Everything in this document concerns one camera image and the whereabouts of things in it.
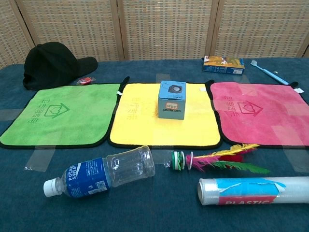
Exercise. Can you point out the yellow microfiber cloth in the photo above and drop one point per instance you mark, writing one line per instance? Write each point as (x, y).
(135, 120)

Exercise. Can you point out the small blue cube box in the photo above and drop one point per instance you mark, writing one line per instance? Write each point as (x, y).
(172, 102)

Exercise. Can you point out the green microfiber cloth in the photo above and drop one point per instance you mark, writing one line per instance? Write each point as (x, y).
(58, 116)

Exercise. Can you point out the pink microfiber cloth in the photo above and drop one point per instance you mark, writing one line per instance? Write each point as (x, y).
(265, 120)

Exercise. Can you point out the colourful feather shuttlecock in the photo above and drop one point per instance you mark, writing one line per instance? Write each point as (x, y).
(217, 160)

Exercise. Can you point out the small red wrapped candy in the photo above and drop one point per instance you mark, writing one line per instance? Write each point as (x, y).
(84, 80)

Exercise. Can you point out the clear plastic bottle blue label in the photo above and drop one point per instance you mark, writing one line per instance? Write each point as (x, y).
(96, 172)

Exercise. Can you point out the flat blue yellow carton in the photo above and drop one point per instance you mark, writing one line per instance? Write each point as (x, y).
(223, 64)

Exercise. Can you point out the woven folding screen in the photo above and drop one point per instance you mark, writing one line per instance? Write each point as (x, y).
(154, 26)

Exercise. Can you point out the black baseball cap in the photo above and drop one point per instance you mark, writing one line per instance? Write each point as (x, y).
(53, 65)

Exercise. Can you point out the light blue toothbrush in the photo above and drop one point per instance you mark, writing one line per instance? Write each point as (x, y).
(268, 72)

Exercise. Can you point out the plastic wrap roll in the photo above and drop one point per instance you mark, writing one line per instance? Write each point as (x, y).
(251, 191)

